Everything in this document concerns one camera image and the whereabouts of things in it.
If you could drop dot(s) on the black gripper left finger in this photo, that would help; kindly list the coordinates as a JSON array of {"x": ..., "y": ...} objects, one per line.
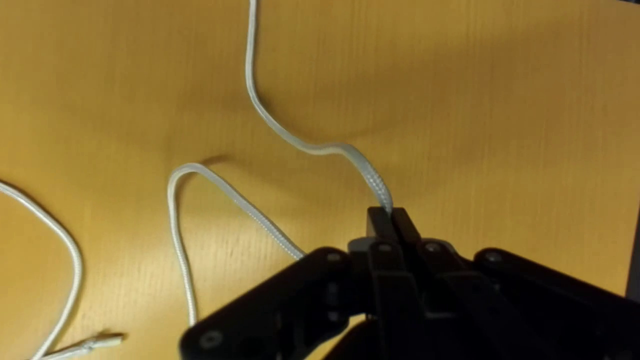
[{"x": 394, "y": 291}]

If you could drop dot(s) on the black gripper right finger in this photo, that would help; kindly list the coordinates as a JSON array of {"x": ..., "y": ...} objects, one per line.
[{"x": 464, "y": 314}]

